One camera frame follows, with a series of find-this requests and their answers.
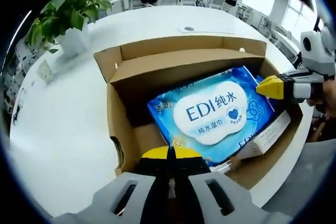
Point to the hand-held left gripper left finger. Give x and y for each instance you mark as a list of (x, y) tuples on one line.
[(126, 195)]

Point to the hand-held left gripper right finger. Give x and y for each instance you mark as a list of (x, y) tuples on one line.
[(210, 197)]

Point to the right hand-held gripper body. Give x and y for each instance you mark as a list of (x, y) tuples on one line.
[(319, 53)]

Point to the blue wet wipes pack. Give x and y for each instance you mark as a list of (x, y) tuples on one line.
[(210, 113)]

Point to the brown cardboard shoe box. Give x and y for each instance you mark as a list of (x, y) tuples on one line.
[(157, 69)]

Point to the person's right hand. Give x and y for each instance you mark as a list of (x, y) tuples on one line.
[(330, 98)]

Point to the small clear cup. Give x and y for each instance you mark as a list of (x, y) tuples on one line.
[(45, 72)]

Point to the green potted plant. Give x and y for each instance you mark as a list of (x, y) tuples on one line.
[(73, 3)]

